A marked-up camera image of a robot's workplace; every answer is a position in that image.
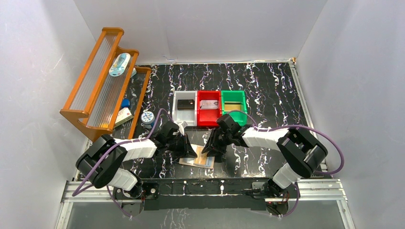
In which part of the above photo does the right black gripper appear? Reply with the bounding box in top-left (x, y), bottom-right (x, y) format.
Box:
top-left (201, 128), bottom-right (232, 157)

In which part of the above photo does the gold card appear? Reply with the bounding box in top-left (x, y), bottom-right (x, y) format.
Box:
top-left (224, 102), bottom-right (243, 112)
top-left (194, 145), bottom-right (210, 167)

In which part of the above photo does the beige leather card holder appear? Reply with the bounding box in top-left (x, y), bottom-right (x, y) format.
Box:
top-left (179, 144), bottom-right (215, 169)

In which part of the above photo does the red plastic bin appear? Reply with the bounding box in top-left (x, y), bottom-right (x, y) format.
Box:
top-left (197, 91), bottom-right (222, 127)

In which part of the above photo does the green plastic bin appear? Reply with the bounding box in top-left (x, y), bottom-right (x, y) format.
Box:
top-left (221, 91), bottom-right (247, 126)

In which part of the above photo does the white plastic bin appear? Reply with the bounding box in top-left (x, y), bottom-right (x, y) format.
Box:
top-left (172, 91), bottom-right (198, 126)

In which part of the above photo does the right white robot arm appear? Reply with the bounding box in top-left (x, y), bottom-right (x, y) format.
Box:
top-left (202, 114), bottom-right (328, 198)

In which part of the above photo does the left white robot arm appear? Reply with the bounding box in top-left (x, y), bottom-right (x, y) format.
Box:
top-left (75, 121), bottom-right (197, 198)

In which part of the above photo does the silver card in red bin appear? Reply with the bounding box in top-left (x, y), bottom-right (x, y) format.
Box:
top-left (199, 100), bottom-right (219, 110)

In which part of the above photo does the gold card in green bin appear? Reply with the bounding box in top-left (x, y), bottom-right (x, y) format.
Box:
top-left (224, 102), bottom-right (243, 112)

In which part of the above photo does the black card in white bin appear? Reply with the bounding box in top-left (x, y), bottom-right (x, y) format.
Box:
top-left (176, 99), bottom-right (195, 110)

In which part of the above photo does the blue white round tin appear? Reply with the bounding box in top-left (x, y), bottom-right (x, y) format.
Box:
top-left (140, 111), bottom-right (155, 129)

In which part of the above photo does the white red small box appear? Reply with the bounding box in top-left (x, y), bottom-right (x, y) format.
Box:
top-left (114, 107), bottom-right (134, 128)

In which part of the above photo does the blue bottle cap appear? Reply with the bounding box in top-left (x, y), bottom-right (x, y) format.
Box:
top-left (121, 99), bottom-right (130, 109)

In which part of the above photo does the wooden three-tier shelf rack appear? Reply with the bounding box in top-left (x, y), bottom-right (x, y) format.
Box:
top-left (60, 27), bottom-right (151, 141)

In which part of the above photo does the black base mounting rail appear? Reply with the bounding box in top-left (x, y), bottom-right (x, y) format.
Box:
top-left (139, 177), bottom-right (301, 212)

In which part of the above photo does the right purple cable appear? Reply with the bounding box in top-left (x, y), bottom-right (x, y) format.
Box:
top-left (226, 110), bottom-right (345, 219)

